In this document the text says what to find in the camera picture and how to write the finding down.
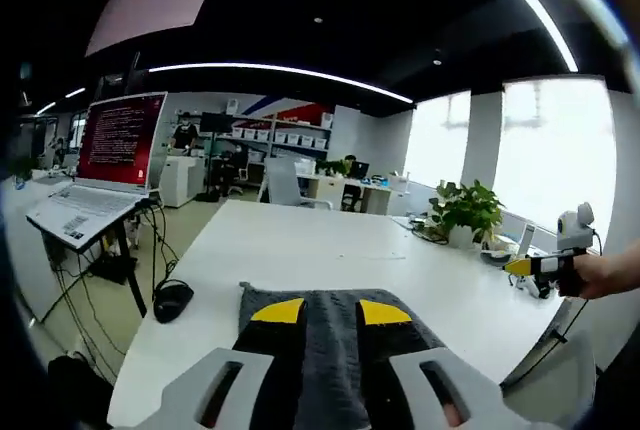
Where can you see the dark grey towel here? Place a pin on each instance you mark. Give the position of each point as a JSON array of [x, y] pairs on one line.
[[330, 350]]

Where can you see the person's right hand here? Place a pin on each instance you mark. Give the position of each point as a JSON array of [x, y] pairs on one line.
[[592, 277]]

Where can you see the white game controller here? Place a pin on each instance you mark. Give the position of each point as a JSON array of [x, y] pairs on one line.
[[525, 284]]

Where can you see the green potted plant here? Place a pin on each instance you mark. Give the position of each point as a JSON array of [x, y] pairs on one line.
[[470, 207]]

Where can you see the grey office chair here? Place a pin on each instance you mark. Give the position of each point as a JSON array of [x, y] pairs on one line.
[[555, 375]]

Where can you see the black computer mouse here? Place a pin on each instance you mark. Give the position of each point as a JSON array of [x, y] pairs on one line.
[[172, 302]]

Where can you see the black laptop stand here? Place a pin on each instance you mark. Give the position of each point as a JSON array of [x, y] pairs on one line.
[[131, 270]]

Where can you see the white background desk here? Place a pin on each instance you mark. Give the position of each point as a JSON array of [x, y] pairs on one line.
[[370, 192]]

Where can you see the white office chair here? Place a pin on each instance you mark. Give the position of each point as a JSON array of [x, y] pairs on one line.
[[285, 182]]

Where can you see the white cabinet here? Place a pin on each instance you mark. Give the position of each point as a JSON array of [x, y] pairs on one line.
[[181, 180]]

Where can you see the shelf with white bins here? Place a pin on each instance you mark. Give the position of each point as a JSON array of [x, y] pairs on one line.
[[287, 137]]

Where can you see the black monitor on stand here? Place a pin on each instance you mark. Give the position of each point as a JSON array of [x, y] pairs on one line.
[[216, 122]]

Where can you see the white laptop with red screen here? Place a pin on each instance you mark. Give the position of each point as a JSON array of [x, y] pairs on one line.
[[117, 140]]

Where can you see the long ceiling light strip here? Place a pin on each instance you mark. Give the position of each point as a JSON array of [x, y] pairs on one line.
[[280, 70]]

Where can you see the pale pink board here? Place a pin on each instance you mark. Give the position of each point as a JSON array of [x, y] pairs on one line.
[[155, 0]]

